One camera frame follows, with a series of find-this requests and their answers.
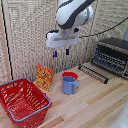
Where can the red bowl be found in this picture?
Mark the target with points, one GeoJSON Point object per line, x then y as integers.
{"type": "Point", "coordinates": [70, 74]}

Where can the red plastic shopping basket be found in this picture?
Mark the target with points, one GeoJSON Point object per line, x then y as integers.
{"type": "Point", "coordinates": [23, 101]}

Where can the yellow red cereal box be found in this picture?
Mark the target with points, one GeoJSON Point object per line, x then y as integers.
{"type": "Point", "coordinates": [44, 77]}

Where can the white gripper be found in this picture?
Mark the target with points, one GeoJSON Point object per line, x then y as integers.
{"type": "Point", "coordinates": [63, 40]}

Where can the black toaster oven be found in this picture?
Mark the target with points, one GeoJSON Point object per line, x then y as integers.
{"type": "Point", "coordinates": [113, 45]}

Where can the woven folding screen panel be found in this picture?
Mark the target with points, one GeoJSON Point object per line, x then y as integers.
{"type": "Point", "coordinates": [30, 36]}
{"type": "Point", "coordinates": [66, 61]}
{"type": "Point", "coordinates": [110, 16]}

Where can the blue plastic mug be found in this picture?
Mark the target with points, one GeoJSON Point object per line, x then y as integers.
{"type": "Point", "coordinates": [68, 85]}

